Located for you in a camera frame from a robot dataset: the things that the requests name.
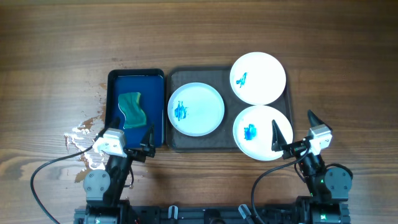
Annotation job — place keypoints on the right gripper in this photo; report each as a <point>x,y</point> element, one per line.
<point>279,142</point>

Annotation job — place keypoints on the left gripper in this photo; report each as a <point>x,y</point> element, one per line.
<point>148,149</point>

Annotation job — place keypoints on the green and yellow sponge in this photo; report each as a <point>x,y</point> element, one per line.
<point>134,115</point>

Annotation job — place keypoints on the white plate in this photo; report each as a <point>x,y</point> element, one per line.
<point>252,131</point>
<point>195,109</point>
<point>257,78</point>

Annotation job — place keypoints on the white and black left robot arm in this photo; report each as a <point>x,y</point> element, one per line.
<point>104,187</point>

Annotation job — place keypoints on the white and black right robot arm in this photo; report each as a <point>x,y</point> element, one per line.
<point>329,185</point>

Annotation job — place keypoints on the blue water tray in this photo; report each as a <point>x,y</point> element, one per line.
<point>150,83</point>

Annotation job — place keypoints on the dark brown serving tray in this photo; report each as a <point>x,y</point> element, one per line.
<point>220,140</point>

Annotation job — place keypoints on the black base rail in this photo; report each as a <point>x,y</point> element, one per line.
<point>211,214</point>

